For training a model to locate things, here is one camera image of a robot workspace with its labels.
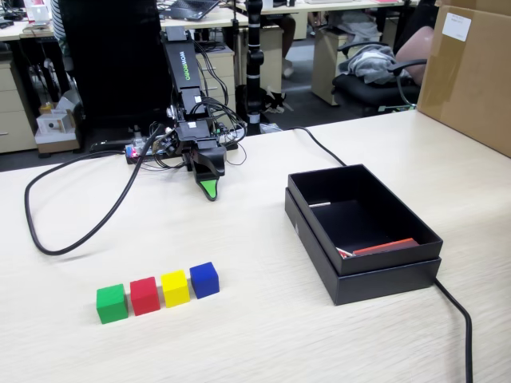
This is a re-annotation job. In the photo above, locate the light wood office desk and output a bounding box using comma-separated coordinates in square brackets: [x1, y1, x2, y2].
[0, 15, 61, 41]
[297, 0, 420, 13]
[159, 6, 300, 31]

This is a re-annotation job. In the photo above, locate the person in striped shirt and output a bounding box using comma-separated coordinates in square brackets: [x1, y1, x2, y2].
[50, 0, 72, 53]

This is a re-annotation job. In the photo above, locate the black pole with white bands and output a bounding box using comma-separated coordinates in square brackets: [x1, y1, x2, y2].
[244, 0, 265, 125]

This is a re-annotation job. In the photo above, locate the seated person with bare legs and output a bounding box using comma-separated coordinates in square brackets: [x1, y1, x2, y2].
[277, 14, 299, 79]

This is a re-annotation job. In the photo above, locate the large brown cardboard box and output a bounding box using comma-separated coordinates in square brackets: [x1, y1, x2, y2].
[416, 0, 511, 157]

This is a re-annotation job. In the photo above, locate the yellow wooden cube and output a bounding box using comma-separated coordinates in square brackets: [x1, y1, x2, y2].
[160, 269, 191, 309]

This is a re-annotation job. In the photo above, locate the black cardboard box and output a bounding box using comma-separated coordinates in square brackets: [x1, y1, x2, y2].
[287, 163, 445, 276]

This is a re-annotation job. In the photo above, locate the grey garment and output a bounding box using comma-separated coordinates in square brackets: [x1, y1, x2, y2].
[346, 43, 410, 85]

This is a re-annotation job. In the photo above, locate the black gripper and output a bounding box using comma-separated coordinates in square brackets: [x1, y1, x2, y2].
[175, 119, 228, 203]

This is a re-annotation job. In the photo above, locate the black power cable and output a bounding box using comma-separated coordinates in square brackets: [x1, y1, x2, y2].
[289, 126, 474, 383]

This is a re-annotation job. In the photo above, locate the controller circuit board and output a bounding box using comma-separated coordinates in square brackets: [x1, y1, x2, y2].
[125, 141, 176, 159]

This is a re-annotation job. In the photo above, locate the open black laptop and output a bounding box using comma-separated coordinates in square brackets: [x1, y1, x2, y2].
[159, 0, 221, 22]

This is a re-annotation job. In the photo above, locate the black armrest office chair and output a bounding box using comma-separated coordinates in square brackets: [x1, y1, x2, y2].
[332, 39, 429, 117]

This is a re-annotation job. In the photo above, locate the black open box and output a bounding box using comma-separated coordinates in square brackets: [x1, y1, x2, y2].
[283, 187, 442, 307]

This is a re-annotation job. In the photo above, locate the blue wooden cube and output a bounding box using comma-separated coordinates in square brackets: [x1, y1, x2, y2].
[188, 261, 220, 300]

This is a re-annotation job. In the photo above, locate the red wooden cube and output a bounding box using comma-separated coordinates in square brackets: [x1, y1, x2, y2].
[129, 276, 161, 317]

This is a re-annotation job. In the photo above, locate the black and white floor object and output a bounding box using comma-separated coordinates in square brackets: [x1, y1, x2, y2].
[261, 85, 295, 115]

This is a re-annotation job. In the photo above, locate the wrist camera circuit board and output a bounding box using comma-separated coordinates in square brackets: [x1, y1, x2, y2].
[150, 126, 179, 157]

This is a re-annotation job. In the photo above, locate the seated person with bare knee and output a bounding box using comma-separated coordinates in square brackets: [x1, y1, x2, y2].
[393, 0, 440, 87]

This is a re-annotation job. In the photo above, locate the open box with white packaging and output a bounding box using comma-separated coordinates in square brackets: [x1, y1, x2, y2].
[34, 109, 83, 155]

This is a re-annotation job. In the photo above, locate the large black office chair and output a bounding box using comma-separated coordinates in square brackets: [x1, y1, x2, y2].
[58, 0, 176, 139]

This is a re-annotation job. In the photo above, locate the green wooden cube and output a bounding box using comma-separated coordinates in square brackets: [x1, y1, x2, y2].
[96, 283, 129, 325]

